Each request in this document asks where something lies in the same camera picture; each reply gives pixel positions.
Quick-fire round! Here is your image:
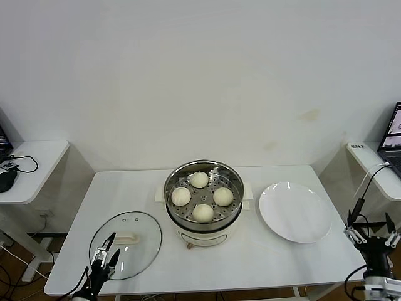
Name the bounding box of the cream electric cooker pot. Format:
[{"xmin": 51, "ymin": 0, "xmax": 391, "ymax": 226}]
[{"xmin": 152, "ymin": 197, "xmax": 252, "ymax": 251}]

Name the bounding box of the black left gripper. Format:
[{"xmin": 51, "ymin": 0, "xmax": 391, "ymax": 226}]
[{"xmin": 90, "ymin": 231, "xmax": 122, "ymax": 280}]

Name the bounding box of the laptop with pink screen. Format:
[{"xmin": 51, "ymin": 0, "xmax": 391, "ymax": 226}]
[{"xmin": 0, "ymin": 108, "xmax": 15, "ymax": 164}]

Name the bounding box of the black cable with adapter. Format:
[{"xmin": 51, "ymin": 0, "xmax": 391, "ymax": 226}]
[{"xmin": 348, "ymin": 163, "xmax": 392, "ymax": 261}]

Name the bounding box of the black computer mouse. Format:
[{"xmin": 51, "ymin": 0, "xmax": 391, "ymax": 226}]
[{"xmin": 0, "ymin": 169, "xmax": 18, "ymax": 194}]

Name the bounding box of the dark open laptop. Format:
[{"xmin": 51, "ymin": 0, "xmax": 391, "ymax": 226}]
[{"xmin": 377, "ymin": 100, "xmax": 401, "ymax": 176}]

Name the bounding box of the white steamed baozi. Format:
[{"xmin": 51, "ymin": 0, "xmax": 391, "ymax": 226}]
[
  {"xmin": 192, "ymin": 203, "xmax": 214, "ymax": 223},
  {"xmin": 190, "ymin": 171, "xmax": 209, "ymax": 189},
  {"xmin": 170, "ymin": 186, "xmax": 192, "ymax": 207},
  {"xmin": 212, "ymin": 187, "xmax": 234, "ymax": 207}
]

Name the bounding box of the thin black looped cable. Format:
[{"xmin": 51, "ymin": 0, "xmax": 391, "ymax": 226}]
[{"xmin": 6, "ymin": 153, "xmax": 39, "ymax": 174}]

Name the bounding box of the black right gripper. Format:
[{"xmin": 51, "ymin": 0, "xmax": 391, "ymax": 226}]
[{"xmin": 343, "ymin": 210, "xmax": 401, "ymax": 269}]

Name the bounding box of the flat white cable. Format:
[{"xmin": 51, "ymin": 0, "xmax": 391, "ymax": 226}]
[{"xmin": 352, "ymin": 161, "xmax": 391, "ymax": 200}]

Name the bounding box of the stainless steel steamer basket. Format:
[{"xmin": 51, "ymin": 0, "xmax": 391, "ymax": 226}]
[{"xmin": 155, "ymin": 159, "xmax": 254, "ymax": 222}]

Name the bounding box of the white round plate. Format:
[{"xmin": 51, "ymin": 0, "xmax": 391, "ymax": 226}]
[{"xmin": 258, "ymin": 182, "xmax": 333, "ymax": 244}]

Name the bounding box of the glass lid with cream handle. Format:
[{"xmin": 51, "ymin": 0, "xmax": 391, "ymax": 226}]
[{"xmin": 88, "ymin": 211, "xmax": 163, "ymax": 280}]

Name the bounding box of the white floor cable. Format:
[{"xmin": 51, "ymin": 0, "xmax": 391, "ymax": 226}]
[{"xmin": 0, "ymin": 244, "xmax": 51, "ymax": 280}]

